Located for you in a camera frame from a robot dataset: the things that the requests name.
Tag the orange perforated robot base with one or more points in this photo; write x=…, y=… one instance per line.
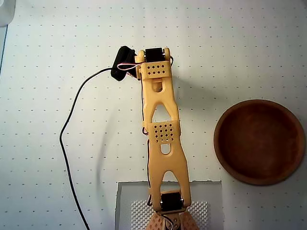
x=156, y=222

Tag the brown wooden bowl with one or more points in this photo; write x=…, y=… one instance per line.
x=259, y=143

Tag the white object at corner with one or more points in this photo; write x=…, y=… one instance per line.
x=6, y=12

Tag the white textured pad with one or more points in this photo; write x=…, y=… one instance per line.
x=139, y=213

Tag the grey base plate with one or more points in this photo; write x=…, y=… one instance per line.
x=123, y=206

